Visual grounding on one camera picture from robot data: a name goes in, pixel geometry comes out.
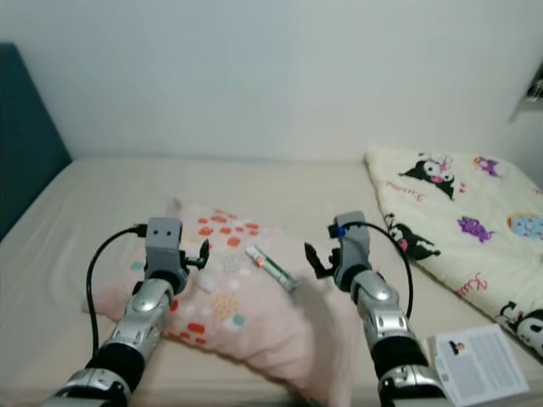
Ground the pink patterned pillow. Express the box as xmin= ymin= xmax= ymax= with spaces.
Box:
xmin=89 ymin=199 xmax=357 ymax=407

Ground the cream cartoon print blanket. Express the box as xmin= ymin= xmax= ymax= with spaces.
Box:
xmin=363 ymin=148 xmax=543 ymax=361

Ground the green and white pen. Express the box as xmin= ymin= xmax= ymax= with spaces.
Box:
xmin=245 ymin=244 xmax=299 ymax=292

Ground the beige bed mattress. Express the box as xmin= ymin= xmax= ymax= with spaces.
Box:
xmin=0 ymin=155 xmax=543 ymax=407

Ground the white printed book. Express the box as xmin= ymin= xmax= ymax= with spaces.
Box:
xmin=433 ymin=324 xmax=529 ymax=407

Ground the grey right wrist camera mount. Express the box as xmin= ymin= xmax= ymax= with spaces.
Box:
xmin=331 ymin=210 xmax=372 ymax=291

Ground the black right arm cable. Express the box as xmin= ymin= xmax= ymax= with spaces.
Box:
xmin=344 ymin=220 xmax=415 ymax=319

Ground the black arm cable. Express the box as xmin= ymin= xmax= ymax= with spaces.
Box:
xmin=86 ymin=225 xmax=147 ymax=357
xmin=344 ymin=220 xmax=415 ymax=319

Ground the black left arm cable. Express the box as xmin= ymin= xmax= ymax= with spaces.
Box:
xmin=86 ymin=225 xmax=147 ymax=357

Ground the black wall shelf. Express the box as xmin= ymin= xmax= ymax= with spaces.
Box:
xmin=513 ymin=59 xmax=543 ymax=115

